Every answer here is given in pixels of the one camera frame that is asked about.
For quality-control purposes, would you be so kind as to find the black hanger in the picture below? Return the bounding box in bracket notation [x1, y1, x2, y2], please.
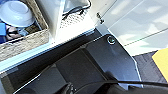
[62, 0, 93, 21]

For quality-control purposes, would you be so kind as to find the metal door hinge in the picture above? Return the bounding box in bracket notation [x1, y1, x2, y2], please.
[96, 11, 105, 25]

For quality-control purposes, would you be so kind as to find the blue item in basket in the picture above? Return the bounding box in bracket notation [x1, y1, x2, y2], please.
[0, 21, 11, 45]

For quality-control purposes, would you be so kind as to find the white perforated tray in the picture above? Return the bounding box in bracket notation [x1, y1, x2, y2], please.
[59, 8, 91, 31]

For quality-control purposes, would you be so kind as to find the black looped item in basket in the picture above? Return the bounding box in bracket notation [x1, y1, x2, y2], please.
[5, 26, 26, 40]

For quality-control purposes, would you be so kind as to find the silver base bolt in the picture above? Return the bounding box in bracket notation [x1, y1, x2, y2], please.
[106, 35, 117, 46]

